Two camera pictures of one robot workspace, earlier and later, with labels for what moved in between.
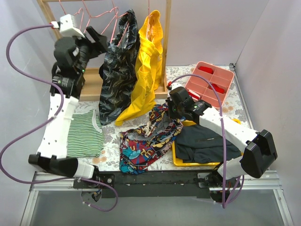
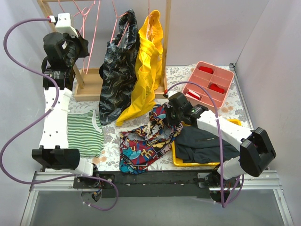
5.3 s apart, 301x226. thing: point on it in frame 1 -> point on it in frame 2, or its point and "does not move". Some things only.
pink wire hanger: x=100 y=14 -> x=85 y=11
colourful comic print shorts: x=141 y=146 does not move
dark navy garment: x=197 y=144 does not move
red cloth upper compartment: x=207 y=69 does not move
